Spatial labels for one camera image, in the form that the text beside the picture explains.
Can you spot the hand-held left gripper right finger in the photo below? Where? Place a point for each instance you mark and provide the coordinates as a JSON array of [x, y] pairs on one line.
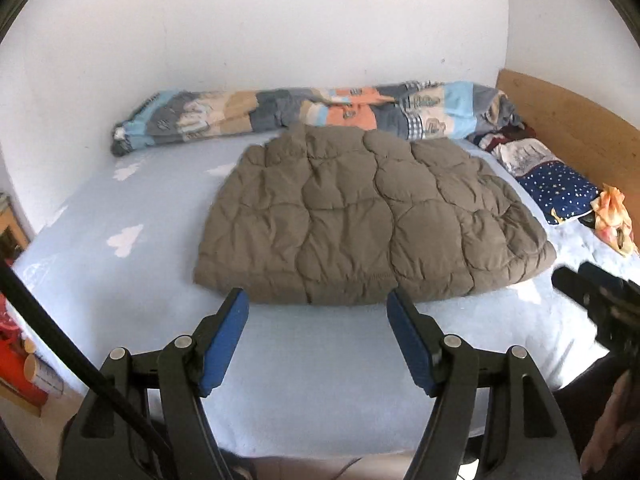
[[412, 345]]

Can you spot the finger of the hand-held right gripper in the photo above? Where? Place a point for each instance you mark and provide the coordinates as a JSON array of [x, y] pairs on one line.
[[575, 287], [610, 280]]

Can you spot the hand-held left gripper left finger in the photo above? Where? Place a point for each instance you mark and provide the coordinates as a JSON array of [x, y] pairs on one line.
[[225, 340]]

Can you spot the olive quilted hooded jacket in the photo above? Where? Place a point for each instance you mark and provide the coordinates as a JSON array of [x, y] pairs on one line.
[[360, 220]]

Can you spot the dark clothes pile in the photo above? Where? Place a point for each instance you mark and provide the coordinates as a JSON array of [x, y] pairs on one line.
[[495, 137]]

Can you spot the person's right hand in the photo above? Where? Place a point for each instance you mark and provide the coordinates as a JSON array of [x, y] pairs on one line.
[[612, 425]]

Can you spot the orange crumpled cloth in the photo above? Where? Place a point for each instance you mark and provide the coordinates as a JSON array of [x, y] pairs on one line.
[[612, 217]]

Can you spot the navy star pillow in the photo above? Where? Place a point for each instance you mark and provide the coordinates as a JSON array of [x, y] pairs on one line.
[[560, 190]]

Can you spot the bed with blue cloud sheet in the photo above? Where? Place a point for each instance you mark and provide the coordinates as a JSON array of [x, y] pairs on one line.
[[150, 270]]

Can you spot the wooden headboard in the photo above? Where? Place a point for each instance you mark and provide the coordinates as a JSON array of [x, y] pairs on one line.
[[565, 120]]

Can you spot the beige cylindrical container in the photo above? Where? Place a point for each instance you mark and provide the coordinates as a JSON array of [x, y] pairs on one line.
[[42, 375]]

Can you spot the red box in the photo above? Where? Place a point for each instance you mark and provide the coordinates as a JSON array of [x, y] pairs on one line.
[[15, 375]]

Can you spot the red plastic bag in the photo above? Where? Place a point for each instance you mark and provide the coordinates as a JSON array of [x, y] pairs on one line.
[[6, 312]]

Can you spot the rolled patterned quilt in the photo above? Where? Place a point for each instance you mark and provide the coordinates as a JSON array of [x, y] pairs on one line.
[[240, 110]]

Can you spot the wooden side shelf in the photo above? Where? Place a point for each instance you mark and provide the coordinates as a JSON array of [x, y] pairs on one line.
[[10, 230]]

